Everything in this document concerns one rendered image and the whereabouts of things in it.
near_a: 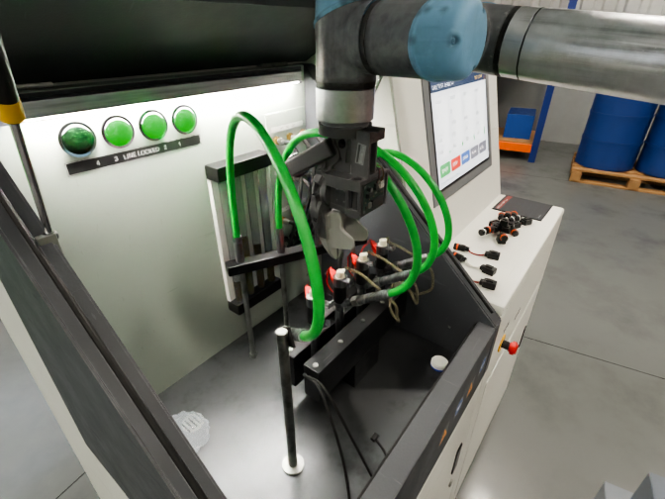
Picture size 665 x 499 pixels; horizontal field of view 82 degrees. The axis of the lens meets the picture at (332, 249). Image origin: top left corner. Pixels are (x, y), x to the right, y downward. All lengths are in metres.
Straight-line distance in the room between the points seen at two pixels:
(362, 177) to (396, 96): 0.42
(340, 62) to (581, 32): 0.25
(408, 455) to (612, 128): 4.80
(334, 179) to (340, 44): 0.16
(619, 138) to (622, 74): 4.75
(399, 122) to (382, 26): 0.48
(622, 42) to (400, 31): 0.21
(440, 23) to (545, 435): 1.84
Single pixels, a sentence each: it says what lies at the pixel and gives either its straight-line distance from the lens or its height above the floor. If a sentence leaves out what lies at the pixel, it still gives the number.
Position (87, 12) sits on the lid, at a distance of 0.58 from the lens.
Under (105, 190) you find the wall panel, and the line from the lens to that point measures 0.73.
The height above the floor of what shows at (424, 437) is 0.95.
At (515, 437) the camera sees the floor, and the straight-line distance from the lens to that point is 2.00.
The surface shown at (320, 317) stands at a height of 1.23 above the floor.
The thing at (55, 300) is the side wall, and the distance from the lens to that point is 0.52.
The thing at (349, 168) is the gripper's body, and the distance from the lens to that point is 0.52.
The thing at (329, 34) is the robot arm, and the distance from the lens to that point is 0.49.
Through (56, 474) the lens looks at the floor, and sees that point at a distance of 2.06.
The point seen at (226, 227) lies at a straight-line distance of 0.84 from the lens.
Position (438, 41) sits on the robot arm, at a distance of 0.42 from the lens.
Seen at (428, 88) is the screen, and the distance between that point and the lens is 1.04.
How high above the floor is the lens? 1.52
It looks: 30 degrees down
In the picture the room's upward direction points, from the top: straight up
